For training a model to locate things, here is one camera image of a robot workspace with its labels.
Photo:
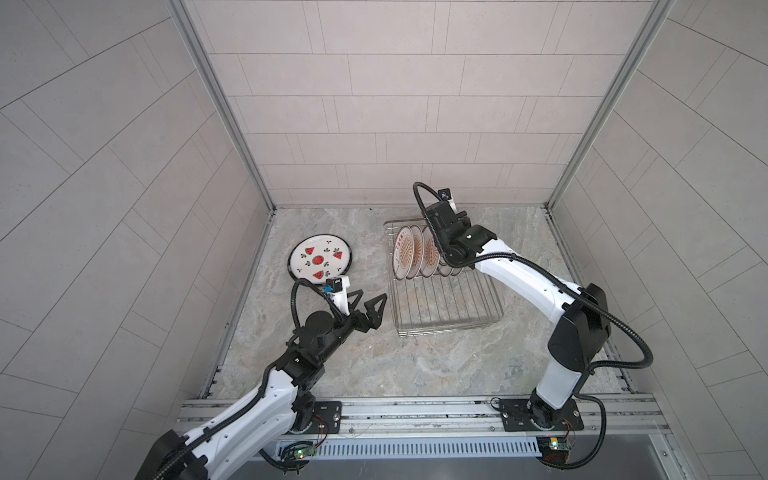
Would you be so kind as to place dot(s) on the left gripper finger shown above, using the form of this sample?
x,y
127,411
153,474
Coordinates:
x,y
354,298
373,316

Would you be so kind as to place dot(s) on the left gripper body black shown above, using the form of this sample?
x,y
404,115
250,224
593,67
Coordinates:
x,y
354,318

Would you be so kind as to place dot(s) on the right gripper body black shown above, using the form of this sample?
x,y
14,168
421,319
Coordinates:
x,y
444,218

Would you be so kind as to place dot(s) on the watermelon pattern plate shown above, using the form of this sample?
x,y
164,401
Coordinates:
x,y
320,257

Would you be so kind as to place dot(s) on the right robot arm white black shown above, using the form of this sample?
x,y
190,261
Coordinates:
x,y
582,322

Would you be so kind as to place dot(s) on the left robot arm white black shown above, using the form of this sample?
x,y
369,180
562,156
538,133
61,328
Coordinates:
x,y
281,403

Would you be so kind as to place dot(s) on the sunburst plate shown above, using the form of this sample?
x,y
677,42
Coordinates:
x,y
403,252
431,255

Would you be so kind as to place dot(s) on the red rimmed plate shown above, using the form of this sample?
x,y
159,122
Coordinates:
x,y
444,270
418,252

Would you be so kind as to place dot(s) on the sunburst plate front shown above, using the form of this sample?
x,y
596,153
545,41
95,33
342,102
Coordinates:
x,y
403,252

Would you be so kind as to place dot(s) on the left circuit board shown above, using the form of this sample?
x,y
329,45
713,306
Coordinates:
x,y
298,452

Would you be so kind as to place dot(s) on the circuit board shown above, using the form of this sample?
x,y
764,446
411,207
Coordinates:
x,y
554,450
298,452

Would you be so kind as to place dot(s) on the ventilation grille strip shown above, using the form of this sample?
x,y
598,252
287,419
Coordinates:
x,y
427,448

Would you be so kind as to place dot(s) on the right circuit board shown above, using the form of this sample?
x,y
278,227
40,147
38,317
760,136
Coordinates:
x,y
554,450

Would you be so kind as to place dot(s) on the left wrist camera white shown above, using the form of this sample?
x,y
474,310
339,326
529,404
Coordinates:
x,y
336,290

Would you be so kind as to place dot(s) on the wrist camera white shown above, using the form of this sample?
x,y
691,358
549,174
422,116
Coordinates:
x,y
336,290
445,195

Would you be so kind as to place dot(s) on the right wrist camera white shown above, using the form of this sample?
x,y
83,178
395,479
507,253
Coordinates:
x,y
445,195

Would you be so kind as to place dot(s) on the wire dish rack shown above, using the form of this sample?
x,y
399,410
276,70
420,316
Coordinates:
x,y
424,305

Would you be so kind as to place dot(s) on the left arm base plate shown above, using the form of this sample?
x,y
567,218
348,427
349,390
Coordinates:
x,y
318,417

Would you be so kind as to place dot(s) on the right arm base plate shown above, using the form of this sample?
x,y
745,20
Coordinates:
x,y
535,415

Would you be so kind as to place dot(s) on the aluminium mounting rail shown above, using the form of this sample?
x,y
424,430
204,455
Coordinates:
x,y
400,417

